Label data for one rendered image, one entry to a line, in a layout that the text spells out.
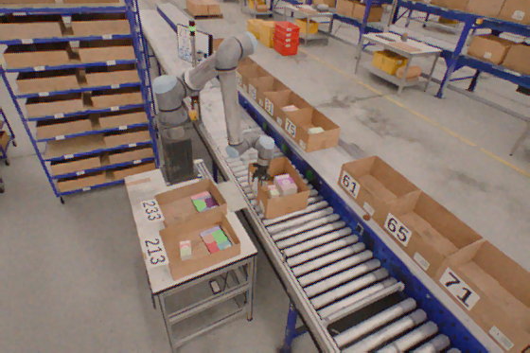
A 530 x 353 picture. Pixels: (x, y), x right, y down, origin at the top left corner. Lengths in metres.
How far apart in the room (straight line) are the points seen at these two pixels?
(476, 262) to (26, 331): 2.78
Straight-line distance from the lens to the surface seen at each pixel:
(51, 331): 2.75
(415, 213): 2.12
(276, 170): 2.30
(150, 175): 2.42
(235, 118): 1.70
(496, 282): 1.99
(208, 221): 1.94
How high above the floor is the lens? 2.20
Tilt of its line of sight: 35 degrees down
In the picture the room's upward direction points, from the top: 4 degrees clockwise
